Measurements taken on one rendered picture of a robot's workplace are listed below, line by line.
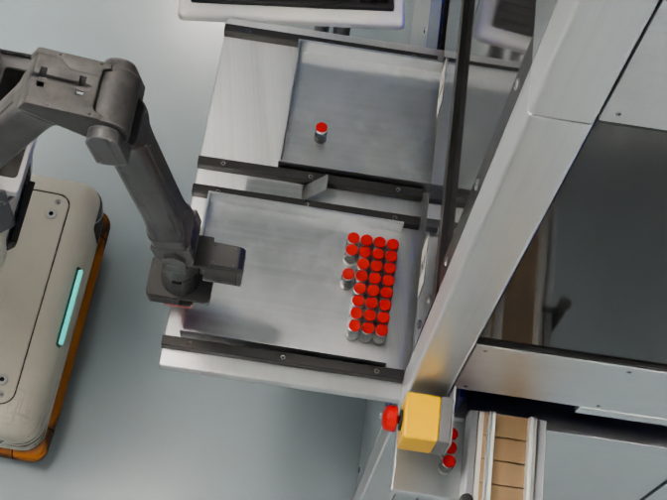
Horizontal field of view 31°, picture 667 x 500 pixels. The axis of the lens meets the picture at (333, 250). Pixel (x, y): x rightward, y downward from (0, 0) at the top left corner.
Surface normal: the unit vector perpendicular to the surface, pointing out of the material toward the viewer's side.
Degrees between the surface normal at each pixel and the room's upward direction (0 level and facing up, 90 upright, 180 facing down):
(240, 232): 0
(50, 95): 9
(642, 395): 90
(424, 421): 0
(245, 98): 0
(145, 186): 91
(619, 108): 90
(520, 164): 90
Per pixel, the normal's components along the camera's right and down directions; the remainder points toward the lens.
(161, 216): -0.08, 0.91
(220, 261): 0.17, -0.37
